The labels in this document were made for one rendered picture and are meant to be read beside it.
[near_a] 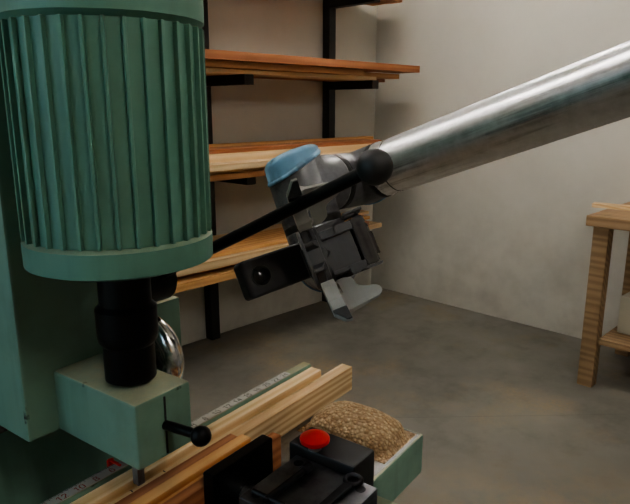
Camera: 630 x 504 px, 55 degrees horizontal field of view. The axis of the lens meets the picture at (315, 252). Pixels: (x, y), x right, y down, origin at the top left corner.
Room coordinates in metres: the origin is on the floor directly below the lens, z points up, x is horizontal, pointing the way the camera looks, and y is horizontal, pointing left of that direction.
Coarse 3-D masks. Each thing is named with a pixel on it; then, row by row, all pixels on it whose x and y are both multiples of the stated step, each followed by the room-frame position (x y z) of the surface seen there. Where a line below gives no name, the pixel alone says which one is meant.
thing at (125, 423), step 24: (96, 360) 0.63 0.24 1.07; (72, 384) 0.58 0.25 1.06; (96, 384) 0.57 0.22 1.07; (144, 384) 0.57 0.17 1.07; (168, 384) 0.57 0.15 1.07; (72, 408) 0.59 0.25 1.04; (96, 408) 0.56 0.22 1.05; (120, 408) 0.54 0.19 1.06; (144, 408) 0.53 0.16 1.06; (168, 408) 0.55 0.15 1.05; (72, 432) 0.59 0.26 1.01; (96, 432) 0.56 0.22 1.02; (120, 432) 0.54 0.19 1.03; (144, 432) 0.53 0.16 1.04; (168, 432) 0.55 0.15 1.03; (120, 456) 0.54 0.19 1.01; (144, 456) 0.53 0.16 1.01
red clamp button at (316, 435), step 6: (306, 432) 0.56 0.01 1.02; (312, 432) 0.55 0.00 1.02; (318, 432) 0.55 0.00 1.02; (324, 432) 0.56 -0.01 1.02; (300, 438) 0.55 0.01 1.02; (306, 438) 0.54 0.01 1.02; (312, 438) 0.54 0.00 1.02; (318, 438) 0.54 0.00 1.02; (324, 438) 0.54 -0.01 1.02; (306, 444) 0.54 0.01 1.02; (312, 444) 0.54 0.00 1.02; (318, 444) 0.54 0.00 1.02; (324, 444) 0.54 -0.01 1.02
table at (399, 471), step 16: (288, 432) 0.77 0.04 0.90; (416, 432) 0.77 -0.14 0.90; (288, 448) 0.73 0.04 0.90; (416, 448) 0.75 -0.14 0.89; (384, 464) 0.69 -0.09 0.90; (400, 464) 0.71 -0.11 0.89; (416, 464) 0.75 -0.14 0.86; (384, 480) 0.68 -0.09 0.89; (400, 480) 0.71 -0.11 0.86; (384, 496) 0.68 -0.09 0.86
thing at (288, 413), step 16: (336, 368) 0.90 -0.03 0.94; (320, 384) 0.84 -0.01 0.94; (336, 384) 0.87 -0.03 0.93; (288, 400) 0.79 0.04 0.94; (304, 400) 0.80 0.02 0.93; (320, 400) 0.83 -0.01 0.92; (256, 416) 0.74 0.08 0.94; (272, 416) 0.74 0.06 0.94; (288, 416) 0.77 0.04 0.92; (304, 416) 0.80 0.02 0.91; (240, 432) 0.70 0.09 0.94; (256, 432) 0.72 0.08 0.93; (176, 464) 0.63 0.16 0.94
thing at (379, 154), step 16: (368, 160) 0.56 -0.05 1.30; (384, 160) 0.56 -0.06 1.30; (352, 176) 0.58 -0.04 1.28; (368, 176) 0.56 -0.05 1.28; (384, 176) 0.56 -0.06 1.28; (320, 192) 0.60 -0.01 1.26; (336, 192) 0.60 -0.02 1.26; (288, 208) 0.63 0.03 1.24; (304, 208) 0.62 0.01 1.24; (256, 224) 0.65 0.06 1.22; (272, 224) 0.65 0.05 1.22; (224, 240) 0.68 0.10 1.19; (240, 240) 0.68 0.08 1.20; (160, 288) 0.75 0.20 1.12
